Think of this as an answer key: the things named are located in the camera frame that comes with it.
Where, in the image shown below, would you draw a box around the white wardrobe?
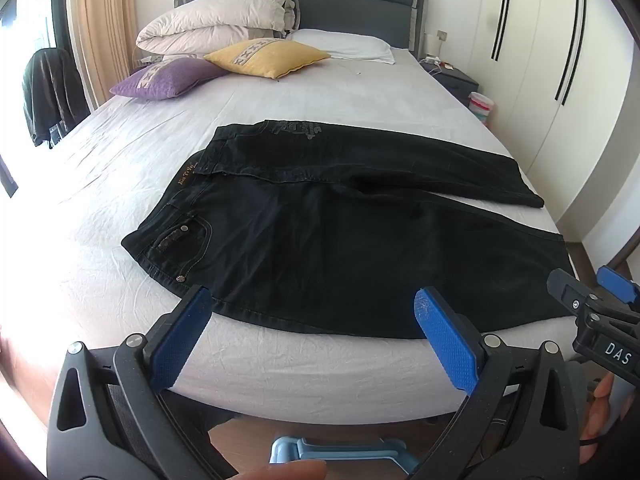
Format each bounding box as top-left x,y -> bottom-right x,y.
470,0 -> 640,251

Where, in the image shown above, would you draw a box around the white pillow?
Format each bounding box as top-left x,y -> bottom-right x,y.
286,28 -> 396,65

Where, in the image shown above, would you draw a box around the dark jacket on chair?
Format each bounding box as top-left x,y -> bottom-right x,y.
22,47 -> 93,150

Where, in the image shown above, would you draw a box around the yellow patterned cushion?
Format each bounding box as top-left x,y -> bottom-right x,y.
204,38 -> 332,80

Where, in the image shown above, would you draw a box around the beige curtain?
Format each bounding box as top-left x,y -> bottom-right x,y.
75,0 -> 138,111

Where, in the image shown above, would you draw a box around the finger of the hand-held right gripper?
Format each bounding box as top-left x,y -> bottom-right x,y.
595,265 -> 640,311
546,268 -> 601,323

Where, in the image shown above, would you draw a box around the black denim pants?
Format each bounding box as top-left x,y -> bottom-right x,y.
121,120 -> 573,341

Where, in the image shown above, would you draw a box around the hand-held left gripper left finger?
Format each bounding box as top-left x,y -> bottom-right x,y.
46,285 -> 238,480

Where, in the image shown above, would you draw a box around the dark grey nightstand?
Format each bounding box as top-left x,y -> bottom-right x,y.
419,57 -> 480,108

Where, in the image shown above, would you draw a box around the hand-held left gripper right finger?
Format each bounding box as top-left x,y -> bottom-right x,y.
407,286 -> 581,480

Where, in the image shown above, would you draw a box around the purple patterned cushion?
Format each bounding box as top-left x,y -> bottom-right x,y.
109,57 -> 231,100

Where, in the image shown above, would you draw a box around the person's right hand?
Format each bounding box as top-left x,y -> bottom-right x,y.
580,372 -> 633,466

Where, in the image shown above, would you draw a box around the folded pale duvet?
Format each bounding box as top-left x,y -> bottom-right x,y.
136,0 -> 299,57

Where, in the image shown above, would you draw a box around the bed with white sheet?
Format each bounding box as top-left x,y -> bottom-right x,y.
0,52 -> 568,423

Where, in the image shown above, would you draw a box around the black wardrobe handle pair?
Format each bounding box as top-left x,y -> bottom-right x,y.
491,0 -> 514,61
553,0 -> 587,107

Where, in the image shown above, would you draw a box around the grey padded headboard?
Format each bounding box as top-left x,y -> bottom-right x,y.
174,0 -> 431,58

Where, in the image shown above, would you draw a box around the person's left hand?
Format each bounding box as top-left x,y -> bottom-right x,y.
234,459 -> 328,480

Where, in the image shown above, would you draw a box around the striped waste bin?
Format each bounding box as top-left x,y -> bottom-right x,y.
468,91 -> 496,126

